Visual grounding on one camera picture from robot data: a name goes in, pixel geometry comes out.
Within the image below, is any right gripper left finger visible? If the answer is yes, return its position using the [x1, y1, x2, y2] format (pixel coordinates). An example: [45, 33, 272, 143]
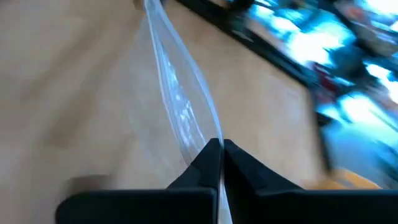
[55, 138, 223, 224]

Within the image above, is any red clamp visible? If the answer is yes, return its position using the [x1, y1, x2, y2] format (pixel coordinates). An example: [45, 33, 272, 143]
[312, 62, 341, 97]

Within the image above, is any clear plastic zip bag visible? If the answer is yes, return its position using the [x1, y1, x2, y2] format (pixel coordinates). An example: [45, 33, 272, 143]
[121, 0, 233, 224]

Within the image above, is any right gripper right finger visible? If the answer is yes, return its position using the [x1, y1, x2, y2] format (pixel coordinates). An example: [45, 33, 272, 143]
[223, 139, 398, 224]

